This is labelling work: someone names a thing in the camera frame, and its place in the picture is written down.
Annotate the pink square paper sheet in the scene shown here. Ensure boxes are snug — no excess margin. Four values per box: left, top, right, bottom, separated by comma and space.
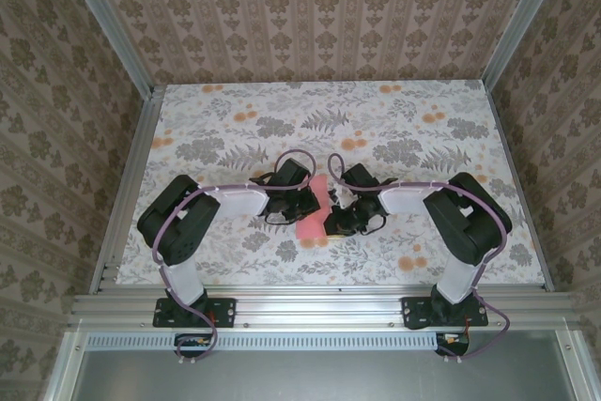
295, 175, 332, 241

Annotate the floral patterned table cover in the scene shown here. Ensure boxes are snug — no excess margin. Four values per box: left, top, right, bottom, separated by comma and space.
115, 81, 548, 287

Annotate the grey metal tray panel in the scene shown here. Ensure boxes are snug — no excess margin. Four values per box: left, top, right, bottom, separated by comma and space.
44, 330, 595, 401

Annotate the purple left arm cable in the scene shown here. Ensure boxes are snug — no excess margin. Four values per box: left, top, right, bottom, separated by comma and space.
153, 149, 315, 365

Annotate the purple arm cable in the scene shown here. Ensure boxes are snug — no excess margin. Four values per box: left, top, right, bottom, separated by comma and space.
327, 152, 513, 365
153, 149, 315, 365

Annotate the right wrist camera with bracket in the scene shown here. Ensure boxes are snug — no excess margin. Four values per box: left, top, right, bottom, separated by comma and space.
330, 187, 354, 208

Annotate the aluminium mounting rail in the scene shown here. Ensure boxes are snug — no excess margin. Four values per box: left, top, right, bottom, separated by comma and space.
68, 292, 583, 330

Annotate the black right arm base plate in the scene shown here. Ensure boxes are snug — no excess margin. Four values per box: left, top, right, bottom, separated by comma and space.
401, 296, 489, 330

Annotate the grey slotted cable duct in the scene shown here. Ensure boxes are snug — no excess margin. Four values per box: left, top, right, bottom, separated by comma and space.
86, 331, 440, 350

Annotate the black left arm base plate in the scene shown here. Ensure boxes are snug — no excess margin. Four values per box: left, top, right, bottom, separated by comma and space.
153, 296, 237, 329

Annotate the aluminium table side rail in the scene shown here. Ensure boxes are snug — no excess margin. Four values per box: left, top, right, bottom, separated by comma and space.
485, 84, 555, 293
88, 85, 165, 295

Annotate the black cable junction box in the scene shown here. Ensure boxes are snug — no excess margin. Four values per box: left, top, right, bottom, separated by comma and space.
173, 332, 218, 359
434, 331, 471, 358

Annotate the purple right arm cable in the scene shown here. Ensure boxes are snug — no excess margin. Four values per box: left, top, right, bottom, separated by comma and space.
327, 152, 513, 365

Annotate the aluminium frame post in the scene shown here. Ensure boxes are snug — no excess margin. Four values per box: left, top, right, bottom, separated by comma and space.
482, 0, 579, 90
54, 0, 159, 98

